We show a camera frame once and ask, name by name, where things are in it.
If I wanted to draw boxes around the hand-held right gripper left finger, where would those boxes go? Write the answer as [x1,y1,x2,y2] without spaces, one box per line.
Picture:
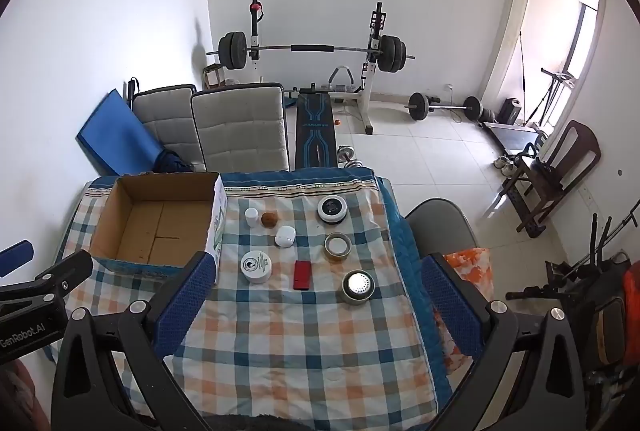
[51,252,217,431]

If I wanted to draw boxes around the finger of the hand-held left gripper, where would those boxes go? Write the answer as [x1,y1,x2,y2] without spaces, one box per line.
[0,239,35,276]
[0,251,95,300]

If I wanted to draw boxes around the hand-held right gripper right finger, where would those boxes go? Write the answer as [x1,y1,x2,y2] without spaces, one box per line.
[421,252,586,431]

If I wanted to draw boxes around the white round jar printed lid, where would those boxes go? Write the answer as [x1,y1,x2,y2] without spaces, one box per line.
[240,250,272,284]

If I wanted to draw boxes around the brown cardboard box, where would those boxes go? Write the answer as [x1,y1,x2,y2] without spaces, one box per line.
[89,172,228,284]

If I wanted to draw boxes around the round metal cup perforated insert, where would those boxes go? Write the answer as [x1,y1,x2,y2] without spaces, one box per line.
[341,270,375,306]

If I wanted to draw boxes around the red rectangular case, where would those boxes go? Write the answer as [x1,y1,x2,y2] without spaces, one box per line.
[293,260,311,292]

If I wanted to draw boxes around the round metal cup white base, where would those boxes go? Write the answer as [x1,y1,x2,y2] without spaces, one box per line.
[323,232,353,262]

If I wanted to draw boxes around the white round tin black top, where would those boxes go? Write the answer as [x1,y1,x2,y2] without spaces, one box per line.
[317,194,349,226]

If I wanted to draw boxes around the orange white patterned bag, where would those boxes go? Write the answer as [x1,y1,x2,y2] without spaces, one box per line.
[435,248,494,374]

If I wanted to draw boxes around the grey plastic chair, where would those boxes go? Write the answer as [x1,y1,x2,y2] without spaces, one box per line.
[404,197,479,263]

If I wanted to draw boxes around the black exercise equipment pile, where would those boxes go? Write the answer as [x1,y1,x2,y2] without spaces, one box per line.
[505,211,633,303]

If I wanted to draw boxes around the plaid tablecloth blue border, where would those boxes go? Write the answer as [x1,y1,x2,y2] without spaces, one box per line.
[47,167,473,431]

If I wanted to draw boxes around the dark blue cloth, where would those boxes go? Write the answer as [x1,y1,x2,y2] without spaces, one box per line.
[152,150,196,174]

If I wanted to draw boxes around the blue foam mat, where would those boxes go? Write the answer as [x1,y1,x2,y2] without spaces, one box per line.
[75,91,168,176]

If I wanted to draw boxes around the black bag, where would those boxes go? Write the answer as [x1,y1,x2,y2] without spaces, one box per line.
[582,261,632,369]

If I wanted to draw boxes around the white padded chair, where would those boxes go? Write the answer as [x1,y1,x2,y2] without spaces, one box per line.
[132,84,206,174]
[190,82,291,174]

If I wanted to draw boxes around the chrome dumbbell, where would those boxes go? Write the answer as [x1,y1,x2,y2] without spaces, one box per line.
[337,145,367,170]

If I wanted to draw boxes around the black treadmill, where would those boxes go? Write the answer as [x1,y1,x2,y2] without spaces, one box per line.
[482,67,577,152]

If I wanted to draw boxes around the orange backpack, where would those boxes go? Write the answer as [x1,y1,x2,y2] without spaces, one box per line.
[622,261,640,364]

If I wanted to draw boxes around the dark wooden chair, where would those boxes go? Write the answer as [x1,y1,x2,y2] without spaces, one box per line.
[500,120,602,239]

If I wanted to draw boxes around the short barbell black plates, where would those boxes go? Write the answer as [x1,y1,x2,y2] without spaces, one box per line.
[407,92,483,120]

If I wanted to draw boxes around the black heater box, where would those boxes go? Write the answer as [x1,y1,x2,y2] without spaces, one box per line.
[501,98,522,126]

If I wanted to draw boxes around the long barbell black plates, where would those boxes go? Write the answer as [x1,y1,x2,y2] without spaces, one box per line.
[206,31,416,74]

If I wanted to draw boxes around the grey curved exercise handle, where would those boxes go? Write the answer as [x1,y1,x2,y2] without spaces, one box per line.
[327,66,359,94]

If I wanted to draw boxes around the white door frame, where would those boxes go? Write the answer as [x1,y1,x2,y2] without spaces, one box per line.
[477,0,609,132]

